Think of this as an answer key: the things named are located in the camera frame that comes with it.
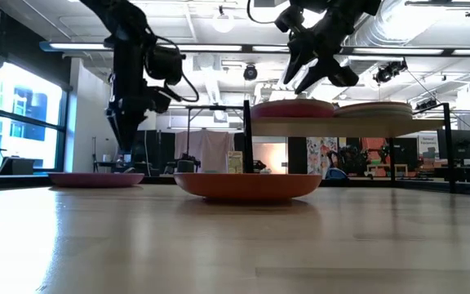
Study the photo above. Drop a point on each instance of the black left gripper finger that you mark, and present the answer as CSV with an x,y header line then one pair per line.
x,y
134,124
117,126

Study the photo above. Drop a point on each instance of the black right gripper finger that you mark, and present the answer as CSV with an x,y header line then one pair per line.
x,y
300,57
318,73

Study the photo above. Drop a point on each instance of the purple plate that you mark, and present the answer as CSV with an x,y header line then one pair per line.
x,y
292,109

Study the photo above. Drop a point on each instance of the magenta pink plate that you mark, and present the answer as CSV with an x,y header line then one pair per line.
x,y
96,179

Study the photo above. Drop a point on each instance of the grey-blue plate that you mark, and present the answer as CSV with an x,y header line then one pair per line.
x,y
373,113

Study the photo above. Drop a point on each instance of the terracotta red plate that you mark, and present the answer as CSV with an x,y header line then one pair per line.
x,y
247,185

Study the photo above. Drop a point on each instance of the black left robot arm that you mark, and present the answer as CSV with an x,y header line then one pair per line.
x,y
129,61

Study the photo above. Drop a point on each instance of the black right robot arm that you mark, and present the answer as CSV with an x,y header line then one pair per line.
x,y
367,5

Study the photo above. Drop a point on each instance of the white square column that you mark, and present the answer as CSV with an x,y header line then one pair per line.
x,y
84,114

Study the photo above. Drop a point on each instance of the round black ceiling device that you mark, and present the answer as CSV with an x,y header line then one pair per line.
x,y
250,72

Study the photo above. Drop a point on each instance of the beige hanging cloth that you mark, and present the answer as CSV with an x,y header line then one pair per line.
x,y
204,149

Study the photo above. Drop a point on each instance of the colourful poster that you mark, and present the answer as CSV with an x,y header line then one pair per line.
x,y
318,155

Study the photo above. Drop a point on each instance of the black metal stand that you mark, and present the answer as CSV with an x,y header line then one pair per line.
x,y
214,107

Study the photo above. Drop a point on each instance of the white pendant lamp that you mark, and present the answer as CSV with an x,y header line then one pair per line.
x,y
223,22

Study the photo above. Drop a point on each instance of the large window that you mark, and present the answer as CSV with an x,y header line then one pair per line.
x,y
27,118

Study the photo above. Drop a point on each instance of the small printed card box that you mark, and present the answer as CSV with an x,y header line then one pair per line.
x,y
235,162

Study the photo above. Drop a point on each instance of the black case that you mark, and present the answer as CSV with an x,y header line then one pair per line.
x,y
14,165

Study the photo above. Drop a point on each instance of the white sign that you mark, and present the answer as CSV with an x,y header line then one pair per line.
x,y
428,147

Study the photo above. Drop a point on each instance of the black background monitor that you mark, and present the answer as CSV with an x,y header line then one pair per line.
x,y
457,145

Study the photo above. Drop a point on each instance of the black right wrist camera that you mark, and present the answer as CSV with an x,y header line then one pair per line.
x,y
343,76

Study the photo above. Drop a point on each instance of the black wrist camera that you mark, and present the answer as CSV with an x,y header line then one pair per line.
x,y
159,101
343,76

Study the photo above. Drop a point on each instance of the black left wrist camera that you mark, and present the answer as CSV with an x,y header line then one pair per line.
x,y
159,101

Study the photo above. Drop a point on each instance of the wooden shelf with black frame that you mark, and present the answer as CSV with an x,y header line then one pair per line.
x,y
341,127

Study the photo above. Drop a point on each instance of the silver ventilation duct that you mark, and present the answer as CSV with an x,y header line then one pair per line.
x,y
398,24

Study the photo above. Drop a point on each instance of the black ceiling camera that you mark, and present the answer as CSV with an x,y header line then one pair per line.
x,y
390,71

